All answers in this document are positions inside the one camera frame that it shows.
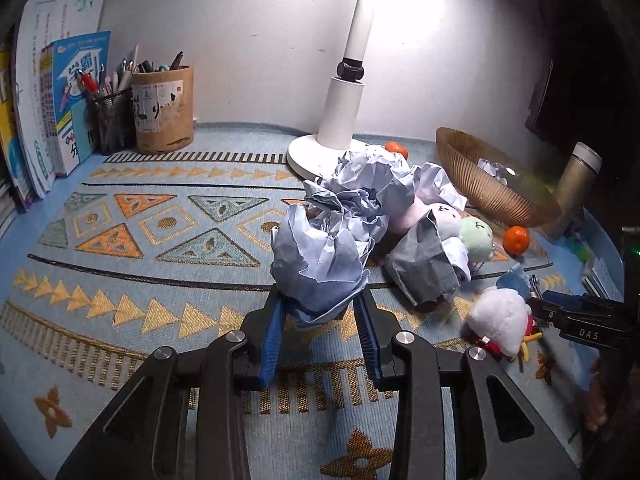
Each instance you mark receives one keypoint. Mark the row of upright books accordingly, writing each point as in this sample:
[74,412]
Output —
[9,135]

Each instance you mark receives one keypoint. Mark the dark wall-mounted object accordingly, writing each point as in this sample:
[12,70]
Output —
[541,100]

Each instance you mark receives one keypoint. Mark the crumpled paper scrap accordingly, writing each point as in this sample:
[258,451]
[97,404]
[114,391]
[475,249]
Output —
[492,169]

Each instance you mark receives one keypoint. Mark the black mesh pen holder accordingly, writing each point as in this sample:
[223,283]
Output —
[112,125]

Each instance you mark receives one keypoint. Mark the bunch of pens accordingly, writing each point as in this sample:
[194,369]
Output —
[125,72]

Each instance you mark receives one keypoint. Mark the orange tangerine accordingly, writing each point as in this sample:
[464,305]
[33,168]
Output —
[516,240]
[397,151]

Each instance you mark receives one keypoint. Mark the grey crumpled paper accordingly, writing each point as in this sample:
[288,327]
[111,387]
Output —
[425,265]

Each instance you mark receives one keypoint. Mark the white round plush toy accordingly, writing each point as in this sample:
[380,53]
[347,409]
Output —
[447,220]

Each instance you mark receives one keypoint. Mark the white duck plush toy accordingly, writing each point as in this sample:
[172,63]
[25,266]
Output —
[500,317]

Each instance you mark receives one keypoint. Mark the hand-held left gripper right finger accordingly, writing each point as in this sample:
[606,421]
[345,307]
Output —
[372,355]

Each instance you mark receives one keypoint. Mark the green round plush toy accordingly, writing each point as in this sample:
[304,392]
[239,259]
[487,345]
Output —
[477,240]

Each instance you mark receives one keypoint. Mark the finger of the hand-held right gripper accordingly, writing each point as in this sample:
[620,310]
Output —
[565,298]
[585,327]

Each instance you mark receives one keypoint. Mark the patterned blue table mat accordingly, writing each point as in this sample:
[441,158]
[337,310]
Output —
[150,270]

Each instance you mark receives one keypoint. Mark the bluish paper ball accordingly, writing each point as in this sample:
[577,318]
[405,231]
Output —
[320,265]

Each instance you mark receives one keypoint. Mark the pink plush toy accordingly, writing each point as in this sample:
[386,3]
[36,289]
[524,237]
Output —
[407,215]

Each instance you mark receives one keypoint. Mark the blue cover book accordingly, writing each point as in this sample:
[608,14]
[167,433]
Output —
[75,85]

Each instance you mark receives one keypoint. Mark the beige thermos bottle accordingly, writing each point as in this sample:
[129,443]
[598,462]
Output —
[572,185]

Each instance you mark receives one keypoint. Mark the large crumpled white paper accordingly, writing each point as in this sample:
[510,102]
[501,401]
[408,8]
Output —
[360,185]

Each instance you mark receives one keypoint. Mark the bamboo pen holder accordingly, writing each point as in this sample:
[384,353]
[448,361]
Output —
[162,115]

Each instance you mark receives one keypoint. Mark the ribbed golden oval basket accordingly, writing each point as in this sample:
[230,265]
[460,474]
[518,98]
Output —
[480,185]

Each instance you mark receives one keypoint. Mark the stack of books and booklets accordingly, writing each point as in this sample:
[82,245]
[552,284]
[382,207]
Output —
[35,60]

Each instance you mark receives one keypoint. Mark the pile of flat booklets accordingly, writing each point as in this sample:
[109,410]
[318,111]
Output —
[595,265]

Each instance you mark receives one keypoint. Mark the white desk lamp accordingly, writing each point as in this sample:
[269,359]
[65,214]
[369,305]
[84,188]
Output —
[345,105]

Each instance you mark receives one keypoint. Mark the person's right hand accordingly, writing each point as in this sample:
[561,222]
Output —
[596,400]

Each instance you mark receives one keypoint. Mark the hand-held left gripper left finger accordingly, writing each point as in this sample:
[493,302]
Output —
[267,355]

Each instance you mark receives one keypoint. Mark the small crumpled white paper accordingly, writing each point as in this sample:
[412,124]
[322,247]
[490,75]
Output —
[440,185]

